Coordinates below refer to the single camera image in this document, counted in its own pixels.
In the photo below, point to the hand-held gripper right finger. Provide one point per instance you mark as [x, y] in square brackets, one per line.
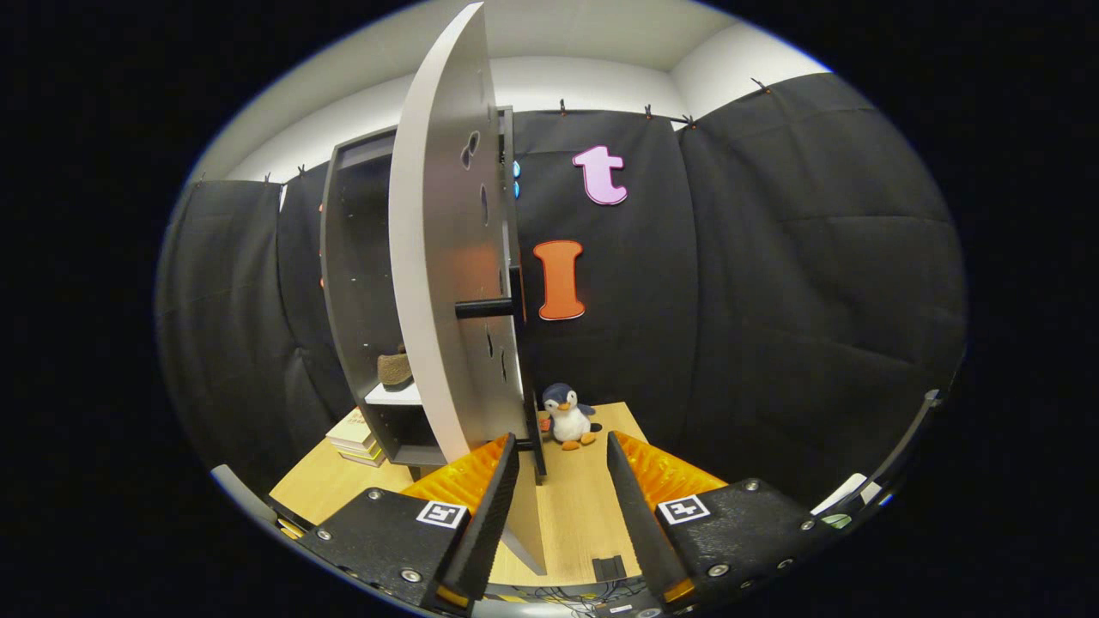
[644, 515]

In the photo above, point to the black backdrop cloth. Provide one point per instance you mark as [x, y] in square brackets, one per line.
[773, 300]

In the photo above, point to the white panel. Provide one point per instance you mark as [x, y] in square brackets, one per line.
[846, 493]

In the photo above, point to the dark grey shoe cabinet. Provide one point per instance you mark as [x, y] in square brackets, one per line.
[361, 283]

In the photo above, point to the small black box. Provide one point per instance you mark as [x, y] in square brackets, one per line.
[608, 568]

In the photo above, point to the black metal bar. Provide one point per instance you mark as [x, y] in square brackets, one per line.
[919, 429]

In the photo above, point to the beige book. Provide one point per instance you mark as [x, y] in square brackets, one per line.
[352, 427]

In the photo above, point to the brown fuzzy slipper shoe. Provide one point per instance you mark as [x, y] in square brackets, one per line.
[395, 369]

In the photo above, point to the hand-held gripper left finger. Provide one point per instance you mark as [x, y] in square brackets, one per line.
[489, 524]

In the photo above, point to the white shoe cabinet door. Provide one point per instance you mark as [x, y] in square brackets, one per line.
[438, 257]

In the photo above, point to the yellow-edged book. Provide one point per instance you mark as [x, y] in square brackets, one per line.
[365, 455]

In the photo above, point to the penguin plush toy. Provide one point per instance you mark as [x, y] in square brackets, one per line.
[567, 421]

